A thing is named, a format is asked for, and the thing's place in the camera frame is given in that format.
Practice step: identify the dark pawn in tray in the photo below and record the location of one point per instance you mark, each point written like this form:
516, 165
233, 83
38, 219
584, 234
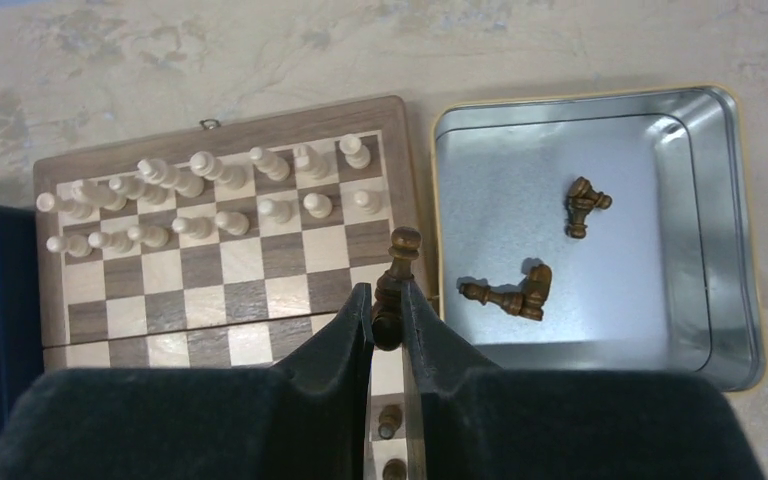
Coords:
511, 303

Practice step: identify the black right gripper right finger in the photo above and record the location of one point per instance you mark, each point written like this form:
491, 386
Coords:
444, 437

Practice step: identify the gold metal tin tray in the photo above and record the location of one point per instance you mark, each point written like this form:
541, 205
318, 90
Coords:
663, 280

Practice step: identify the row of light chess pieces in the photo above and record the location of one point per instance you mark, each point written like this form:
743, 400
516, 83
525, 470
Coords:
325, 195

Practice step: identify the pile of dark chess pieces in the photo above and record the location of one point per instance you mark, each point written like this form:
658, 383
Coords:
581, 200

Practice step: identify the dark back rank piece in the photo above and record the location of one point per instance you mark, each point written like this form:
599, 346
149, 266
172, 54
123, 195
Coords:
386, 313

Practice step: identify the dark pawn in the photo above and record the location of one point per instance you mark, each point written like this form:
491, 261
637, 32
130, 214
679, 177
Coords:
389, 421
511, 303

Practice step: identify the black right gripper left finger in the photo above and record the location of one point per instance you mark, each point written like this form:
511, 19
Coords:
322, 414

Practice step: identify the dark knight in tray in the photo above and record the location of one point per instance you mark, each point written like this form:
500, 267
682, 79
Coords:
536, 291

